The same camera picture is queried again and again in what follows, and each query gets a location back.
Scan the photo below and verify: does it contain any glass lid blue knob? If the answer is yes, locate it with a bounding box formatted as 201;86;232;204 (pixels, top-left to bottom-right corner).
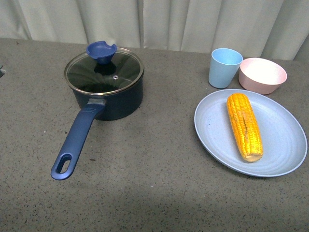
64;41;144;96

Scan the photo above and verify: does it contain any yellow corn cob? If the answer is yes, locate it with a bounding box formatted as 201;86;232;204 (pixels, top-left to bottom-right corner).
226;93;263;162

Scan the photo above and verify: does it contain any dark blue saucepan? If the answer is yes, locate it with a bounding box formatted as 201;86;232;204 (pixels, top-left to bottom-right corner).
51;76;143;180

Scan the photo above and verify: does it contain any light blue plastic cup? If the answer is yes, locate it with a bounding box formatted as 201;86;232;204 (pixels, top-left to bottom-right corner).
209;48;243;89

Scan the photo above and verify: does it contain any pink plastic bowl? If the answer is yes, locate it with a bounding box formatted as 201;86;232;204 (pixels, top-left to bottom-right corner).
239;58;287;95

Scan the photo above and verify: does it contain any light blue plate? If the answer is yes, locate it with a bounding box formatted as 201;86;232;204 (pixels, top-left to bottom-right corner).
194;89;308;177

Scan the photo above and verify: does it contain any white curtain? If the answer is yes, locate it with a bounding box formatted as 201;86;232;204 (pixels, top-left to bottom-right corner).
0;0;309;62

